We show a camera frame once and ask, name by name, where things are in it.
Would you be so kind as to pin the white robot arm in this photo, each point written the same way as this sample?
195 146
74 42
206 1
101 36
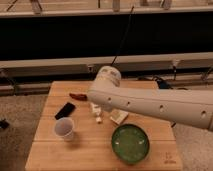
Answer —
189 107

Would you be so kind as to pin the white tube with cap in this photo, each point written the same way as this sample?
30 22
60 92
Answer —
96 111

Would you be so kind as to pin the white square block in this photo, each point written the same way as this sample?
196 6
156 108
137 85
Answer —
119 117

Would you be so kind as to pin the black rectangular object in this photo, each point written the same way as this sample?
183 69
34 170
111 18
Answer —
65 111

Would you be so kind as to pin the green round bowl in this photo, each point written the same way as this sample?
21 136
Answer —
130 143

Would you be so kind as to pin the black object on floor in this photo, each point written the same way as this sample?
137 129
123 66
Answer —
4 124

